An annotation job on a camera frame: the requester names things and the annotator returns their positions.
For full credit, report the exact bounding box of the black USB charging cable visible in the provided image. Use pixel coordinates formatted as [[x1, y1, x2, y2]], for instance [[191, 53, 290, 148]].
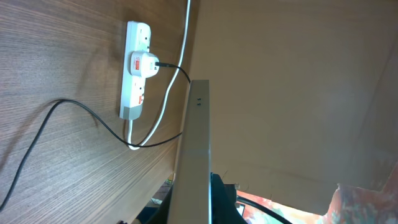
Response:
[[0, 61, 192, 212]]

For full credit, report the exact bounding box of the Galaxy S25 smartphone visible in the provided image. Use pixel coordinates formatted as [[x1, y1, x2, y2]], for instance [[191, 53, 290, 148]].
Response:
[[167, 80, 211, 224]]

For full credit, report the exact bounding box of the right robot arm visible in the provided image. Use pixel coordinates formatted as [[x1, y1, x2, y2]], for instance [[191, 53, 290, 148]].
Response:
[[133, 173, 290, 224]]

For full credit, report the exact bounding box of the white USB charger plug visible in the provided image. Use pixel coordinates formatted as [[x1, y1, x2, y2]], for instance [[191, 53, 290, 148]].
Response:
[[129, 51, 159, 78]]

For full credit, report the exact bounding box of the white power strip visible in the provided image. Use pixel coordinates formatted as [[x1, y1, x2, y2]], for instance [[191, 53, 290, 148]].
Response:
[[119, 21, 151, 120]]

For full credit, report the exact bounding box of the white power strip cord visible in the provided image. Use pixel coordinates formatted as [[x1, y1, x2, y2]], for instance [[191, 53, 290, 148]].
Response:
[[126, 0, 192, 151]]

